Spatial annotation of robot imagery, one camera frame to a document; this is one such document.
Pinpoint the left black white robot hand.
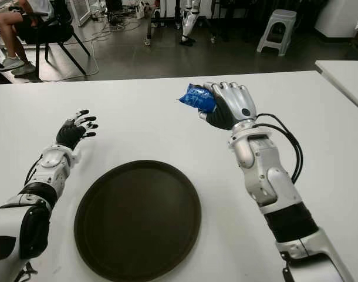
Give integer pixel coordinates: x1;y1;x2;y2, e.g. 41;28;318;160
55;109;98;150

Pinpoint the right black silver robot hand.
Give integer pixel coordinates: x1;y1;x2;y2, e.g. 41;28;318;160
202;81;258;130

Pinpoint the blue Oreo cookie packet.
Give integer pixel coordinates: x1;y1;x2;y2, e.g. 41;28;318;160
175;83;218;120

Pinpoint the white humanoid robot leg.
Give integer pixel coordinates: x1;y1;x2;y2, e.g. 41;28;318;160
178;0;202;46

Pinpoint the grey plastic stool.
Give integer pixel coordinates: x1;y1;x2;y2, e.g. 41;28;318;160
256;9;297;57

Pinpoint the black office chair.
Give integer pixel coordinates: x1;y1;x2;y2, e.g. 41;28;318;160
8;0;91;80

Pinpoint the round dark brown tray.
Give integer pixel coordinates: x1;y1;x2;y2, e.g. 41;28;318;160
73;159;202;282

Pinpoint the white side table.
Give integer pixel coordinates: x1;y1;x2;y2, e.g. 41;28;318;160
315;60;358;115

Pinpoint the seated person with bare legs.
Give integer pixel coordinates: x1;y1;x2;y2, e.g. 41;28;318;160
0;0;55;76

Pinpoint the white framed panel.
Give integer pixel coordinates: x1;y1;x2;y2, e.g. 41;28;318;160
67;0;92;27

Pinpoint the white cabinet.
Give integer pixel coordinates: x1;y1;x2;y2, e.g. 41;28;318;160
313;0;358;38

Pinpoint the white bag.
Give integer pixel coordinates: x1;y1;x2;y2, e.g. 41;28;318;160
136;0;147;19

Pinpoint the long white floor cable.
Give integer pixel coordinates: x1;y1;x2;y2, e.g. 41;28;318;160
39;20;112;82

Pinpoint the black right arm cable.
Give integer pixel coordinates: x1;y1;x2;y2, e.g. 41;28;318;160
254;113;303;183

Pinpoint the black wheeled metal frame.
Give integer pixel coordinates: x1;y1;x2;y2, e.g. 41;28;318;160
143;0;218;46

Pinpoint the tangled floor cables heap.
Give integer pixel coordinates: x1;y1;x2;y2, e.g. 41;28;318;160
92;4;141;33

